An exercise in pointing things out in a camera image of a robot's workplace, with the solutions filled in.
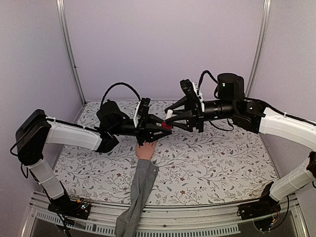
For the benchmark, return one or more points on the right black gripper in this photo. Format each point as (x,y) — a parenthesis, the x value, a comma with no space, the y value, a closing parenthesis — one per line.
(194,117)

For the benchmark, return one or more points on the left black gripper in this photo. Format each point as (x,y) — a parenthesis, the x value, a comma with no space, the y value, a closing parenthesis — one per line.
(143,130)

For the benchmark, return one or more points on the red nail polish bottle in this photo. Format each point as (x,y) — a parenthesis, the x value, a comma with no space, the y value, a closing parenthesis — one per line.
(167,126)

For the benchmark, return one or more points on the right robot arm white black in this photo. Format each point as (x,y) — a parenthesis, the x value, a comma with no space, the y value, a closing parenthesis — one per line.
(252,115)

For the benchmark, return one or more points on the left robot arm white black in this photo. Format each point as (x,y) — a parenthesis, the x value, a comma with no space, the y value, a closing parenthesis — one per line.
(40,129)

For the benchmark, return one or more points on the person's hand on table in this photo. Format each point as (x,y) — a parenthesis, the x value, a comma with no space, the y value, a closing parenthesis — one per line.
(146,151)

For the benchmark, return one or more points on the floral patterned table cloth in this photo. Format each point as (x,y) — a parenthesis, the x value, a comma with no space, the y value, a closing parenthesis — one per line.
(220,165)

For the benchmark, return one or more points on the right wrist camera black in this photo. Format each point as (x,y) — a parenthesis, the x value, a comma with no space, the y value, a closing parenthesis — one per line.
(194,97)

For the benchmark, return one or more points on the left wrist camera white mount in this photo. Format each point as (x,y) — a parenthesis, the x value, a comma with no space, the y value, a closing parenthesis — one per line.
(141,110)

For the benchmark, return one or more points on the right aluminium frame post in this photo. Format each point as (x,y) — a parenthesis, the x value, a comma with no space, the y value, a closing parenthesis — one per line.
(260,44)

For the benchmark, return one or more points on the aluminium frame post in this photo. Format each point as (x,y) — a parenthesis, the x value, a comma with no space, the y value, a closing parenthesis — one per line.
(260,44)
(69,51)

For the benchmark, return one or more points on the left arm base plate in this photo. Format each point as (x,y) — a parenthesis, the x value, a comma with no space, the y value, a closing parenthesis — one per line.
(79,208)

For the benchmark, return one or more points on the front aluminium rail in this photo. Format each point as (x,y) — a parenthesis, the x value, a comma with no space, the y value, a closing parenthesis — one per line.
(218,220)

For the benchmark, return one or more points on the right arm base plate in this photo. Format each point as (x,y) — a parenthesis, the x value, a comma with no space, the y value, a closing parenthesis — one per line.
(264,213)

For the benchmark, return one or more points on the left aluminium frame post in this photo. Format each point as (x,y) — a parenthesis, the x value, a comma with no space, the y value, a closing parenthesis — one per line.
(69,51)

